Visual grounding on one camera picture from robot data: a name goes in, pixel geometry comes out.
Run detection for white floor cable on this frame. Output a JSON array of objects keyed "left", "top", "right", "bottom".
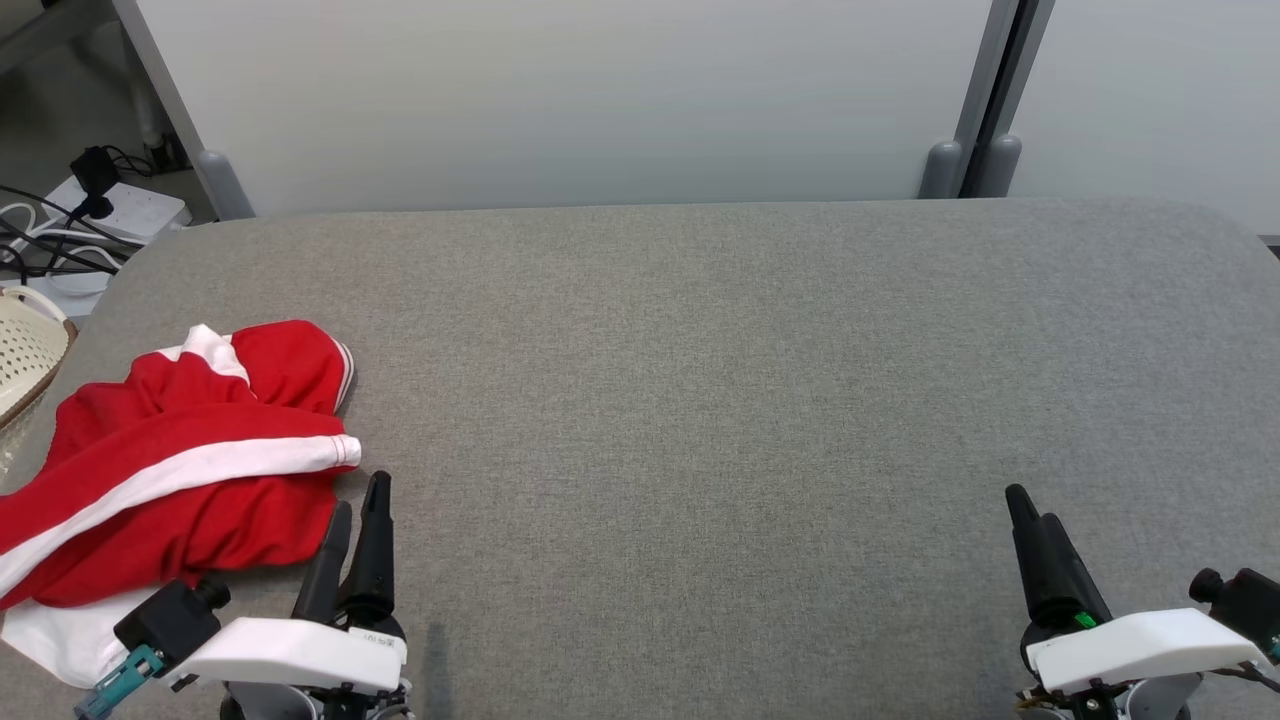
[{"left": 0, "top": 200, "right": 123, "bottom": 276}]

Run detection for black floor cable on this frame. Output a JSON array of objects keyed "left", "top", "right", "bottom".
[{"left": 0, "top": 183, "right": 133, "bottom": 279}]

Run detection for white power strip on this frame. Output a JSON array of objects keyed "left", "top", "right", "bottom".
[{"left": 45, "top": 175, "right": 191, "bottom": 247}]

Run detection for slanted grey partition post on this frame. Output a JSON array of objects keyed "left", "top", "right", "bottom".
[{"left": 110, "top": 0, "right": 257, "bottom": 222}]

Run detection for cream plastic laundry basket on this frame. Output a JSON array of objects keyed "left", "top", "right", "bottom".
[{"left": 0, "top": 285, "right": 79, "bottom": 431}]

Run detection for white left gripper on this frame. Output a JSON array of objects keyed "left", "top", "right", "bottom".
[{"left": 165, "top": 470, "right": 411, "bottom": 720}]

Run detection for teal left camera connector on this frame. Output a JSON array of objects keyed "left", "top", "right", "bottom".
[{"left": 74, "top": 644, "right": 167, "bottom": 720}]

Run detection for red white basketball jersey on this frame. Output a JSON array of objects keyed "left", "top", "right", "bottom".
[{"left": 0, "top": 320, "right": 357, "bottom": 691}]

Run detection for red shorts with white stripe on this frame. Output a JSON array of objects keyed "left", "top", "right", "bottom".
[{"left": 0, "top": 378, "right": 363, "bottom": 611}]

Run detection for black plug adapter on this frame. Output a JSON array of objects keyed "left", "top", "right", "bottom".
[{"left": 69, "top": 146, "right": 124, "bottom": 221}]

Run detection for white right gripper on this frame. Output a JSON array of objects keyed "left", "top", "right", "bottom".
[{"left": 1005, "top": 484, "right": 1266, "bottom": 720}]

